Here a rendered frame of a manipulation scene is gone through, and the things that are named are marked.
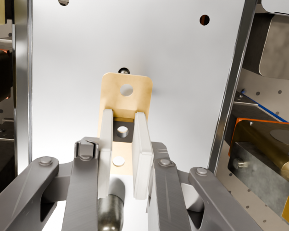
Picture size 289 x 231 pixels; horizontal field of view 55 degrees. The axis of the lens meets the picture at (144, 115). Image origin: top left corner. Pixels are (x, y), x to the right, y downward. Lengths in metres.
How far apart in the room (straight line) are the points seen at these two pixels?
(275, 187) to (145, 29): 0.19
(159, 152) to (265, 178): 0.16
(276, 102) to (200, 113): 0.41
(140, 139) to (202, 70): 0.14
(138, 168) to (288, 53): 0.24
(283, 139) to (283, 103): 0.34
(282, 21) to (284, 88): 0.37
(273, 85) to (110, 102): 0.51
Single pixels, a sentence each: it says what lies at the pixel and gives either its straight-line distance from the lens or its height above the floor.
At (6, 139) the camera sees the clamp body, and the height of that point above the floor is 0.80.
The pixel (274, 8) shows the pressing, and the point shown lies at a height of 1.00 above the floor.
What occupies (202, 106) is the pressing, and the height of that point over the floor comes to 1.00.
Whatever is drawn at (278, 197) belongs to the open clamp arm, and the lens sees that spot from 0.30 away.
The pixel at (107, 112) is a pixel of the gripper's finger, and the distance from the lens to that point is 0.20.
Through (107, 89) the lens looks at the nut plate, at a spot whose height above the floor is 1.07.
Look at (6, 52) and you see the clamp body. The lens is 0.36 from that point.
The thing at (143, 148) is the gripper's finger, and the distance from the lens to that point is 0.15.
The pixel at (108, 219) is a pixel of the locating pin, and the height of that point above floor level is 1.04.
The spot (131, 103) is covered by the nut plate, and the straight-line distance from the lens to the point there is 0.21.
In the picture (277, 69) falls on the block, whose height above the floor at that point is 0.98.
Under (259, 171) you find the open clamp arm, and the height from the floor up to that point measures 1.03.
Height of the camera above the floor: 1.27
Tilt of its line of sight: 70 degrees down
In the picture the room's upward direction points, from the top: 166 degrees clockwise
